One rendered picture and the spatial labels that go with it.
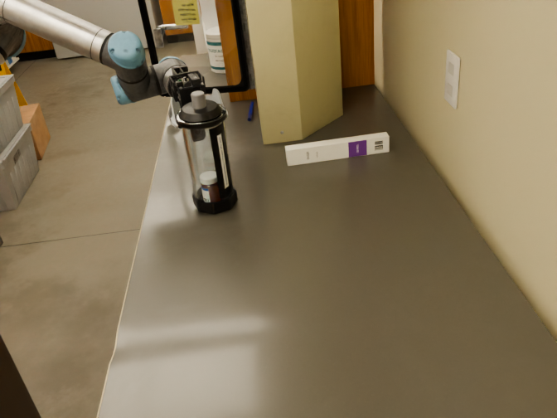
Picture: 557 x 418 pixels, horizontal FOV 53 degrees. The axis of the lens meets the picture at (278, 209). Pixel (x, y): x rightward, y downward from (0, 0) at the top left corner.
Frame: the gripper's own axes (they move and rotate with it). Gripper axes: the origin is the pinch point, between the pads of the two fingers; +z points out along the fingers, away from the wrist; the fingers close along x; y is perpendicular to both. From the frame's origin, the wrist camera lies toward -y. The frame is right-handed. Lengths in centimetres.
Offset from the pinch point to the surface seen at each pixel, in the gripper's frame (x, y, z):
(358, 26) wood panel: 63, -1, -53
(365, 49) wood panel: 66, -9, -52
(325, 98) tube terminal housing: 41, -12, -29
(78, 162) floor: -46, -117, -263
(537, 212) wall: 44, -7, 50
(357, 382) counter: 6, -20, 60
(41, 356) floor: -69, -116, -78
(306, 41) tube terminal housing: 34.7, 5.5, -25.5
